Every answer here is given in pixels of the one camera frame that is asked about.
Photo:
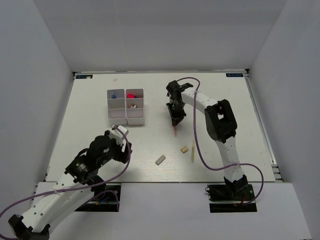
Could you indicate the yellow highlighter pen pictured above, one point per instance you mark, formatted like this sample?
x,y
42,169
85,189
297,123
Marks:
x,y
193,148

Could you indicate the blue cap clear glue bottle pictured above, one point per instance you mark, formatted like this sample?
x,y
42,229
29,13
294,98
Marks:
x,y
113,95

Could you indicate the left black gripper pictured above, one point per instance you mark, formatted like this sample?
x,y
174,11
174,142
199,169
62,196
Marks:
x,y
126,152

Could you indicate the small tan eraser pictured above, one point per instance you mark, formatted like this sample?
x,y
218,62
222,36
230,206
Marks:
x,y
184,149

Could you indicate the blue table label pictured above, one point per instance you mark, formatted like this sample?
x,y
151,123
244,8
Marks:
x,y
234,75
84,76

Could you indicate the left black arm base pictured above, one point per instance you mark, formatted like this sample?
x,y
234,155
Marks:
x,y
106,203

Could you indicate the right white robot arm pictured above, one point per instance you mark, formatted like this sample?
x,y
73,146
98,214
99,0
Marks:
x,y
220,124

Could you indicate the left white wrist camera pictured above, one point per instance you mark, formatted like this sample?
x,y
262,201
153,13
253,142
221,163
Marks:
x,y
118,133

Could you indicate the right blue table label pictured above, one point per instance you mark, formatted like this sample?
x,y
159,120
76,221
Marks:
x,y
234,75

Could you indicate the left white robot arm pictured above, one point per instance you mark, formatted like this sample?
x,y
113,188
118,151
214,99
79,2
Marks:
x,y
78,185

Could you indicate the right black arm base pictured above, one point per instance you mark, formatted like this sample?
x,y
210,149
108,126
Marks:
x,y
220,201

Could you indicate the right white compartment organizer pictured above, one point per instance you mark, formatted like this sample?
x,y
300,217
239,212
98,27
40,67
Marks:
x,y
135,117

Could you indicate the left blue table label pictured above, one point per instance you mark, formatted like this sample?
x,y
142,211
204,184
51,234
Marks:
x,y
84,76

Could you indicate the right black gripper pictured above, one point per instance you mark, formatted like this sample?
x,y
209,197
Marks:
x,y
176,118

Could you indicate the left white compartment organizer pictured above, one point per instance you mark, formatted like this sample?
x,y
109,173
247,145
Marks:
x,y
116,110

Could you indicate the pink cap black highlighter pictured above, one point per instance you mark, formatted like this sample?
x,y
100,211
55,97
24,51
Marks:
x,y
132,96

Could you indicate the orange highlighter pen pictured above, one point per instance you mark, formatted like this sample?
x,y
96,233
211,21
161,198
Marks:
x,y
175,130

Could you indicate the white compartment organizer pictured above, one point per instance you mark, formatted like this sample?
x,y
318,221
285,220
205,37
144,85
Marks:
x,y
135,117
116,110

